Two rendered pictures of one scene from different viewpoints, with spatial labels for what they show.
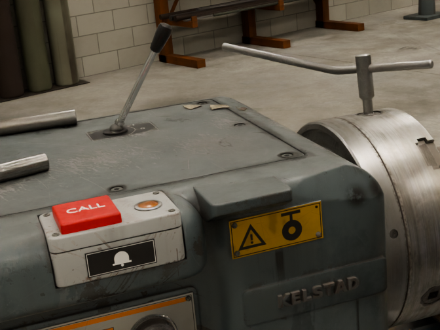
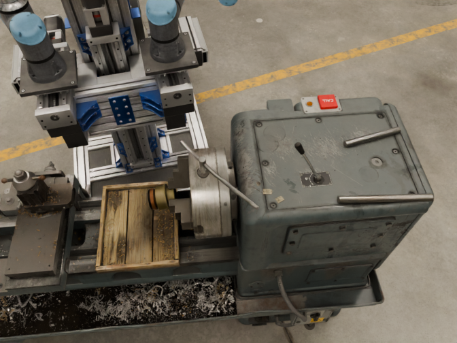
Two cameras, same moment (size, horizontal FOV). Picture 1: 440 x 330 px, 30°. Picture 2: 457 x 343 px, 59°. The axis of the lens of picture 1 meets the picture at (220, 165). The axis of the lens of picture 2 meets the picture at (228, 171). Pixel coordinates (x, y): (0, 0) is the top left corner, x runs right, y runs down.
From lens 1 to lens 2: 1.99 m
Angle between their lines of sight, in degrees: 105
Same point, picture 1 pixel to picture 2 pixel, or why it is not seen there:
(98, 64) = not seen: outside the picture
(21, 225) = (345, 106)
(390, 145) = (208, 151)
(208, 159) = (285, 131)
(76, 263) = not seen: hidden behind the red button
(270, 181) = (271, 107)
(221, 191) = (286, 106)
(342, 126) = (221, 160)
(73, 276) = not seen: hidden behind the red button
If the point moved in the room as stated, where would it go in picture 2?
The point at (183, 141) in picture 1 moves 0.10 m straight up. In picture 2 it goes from (291, 153) to (295, 133)
